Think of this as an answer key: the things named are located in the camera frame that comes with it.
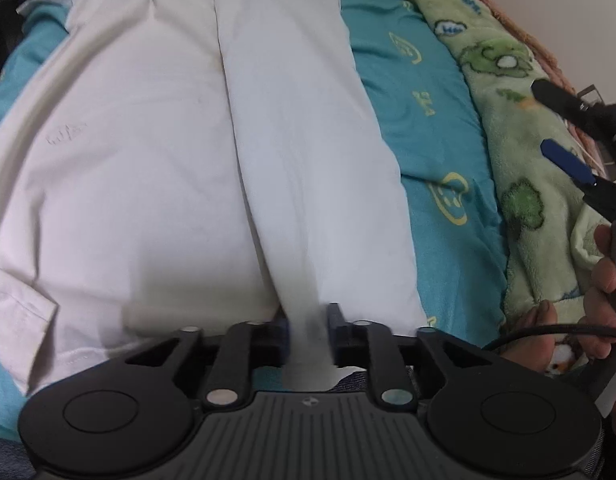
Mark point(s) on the white garment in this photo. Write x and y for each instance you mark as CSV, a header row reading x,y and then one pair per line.
x,y
198,163

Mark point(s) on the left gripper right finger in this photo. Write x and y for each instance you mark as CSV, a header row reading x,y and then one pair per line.
x,y
373,347

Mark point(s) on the green cartoon fleece blanket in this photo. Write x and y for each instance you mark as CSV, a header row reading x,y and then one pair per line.
x,y
550,228

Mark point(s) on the person's right hand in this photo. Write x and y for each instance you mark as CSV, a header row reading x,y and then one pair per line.
x,y
536,353

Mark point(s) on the teal patterned bed sheet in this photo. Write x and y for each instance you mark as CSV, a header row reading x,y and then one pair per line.
x,y
429,121

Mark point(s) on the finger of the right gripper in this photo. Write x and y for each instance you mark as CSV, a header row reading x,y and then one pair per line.
x,y
566,161
558,100

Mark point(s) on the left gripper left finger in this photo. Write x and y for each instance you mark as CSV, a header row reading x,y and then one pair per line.
x,y
243,349

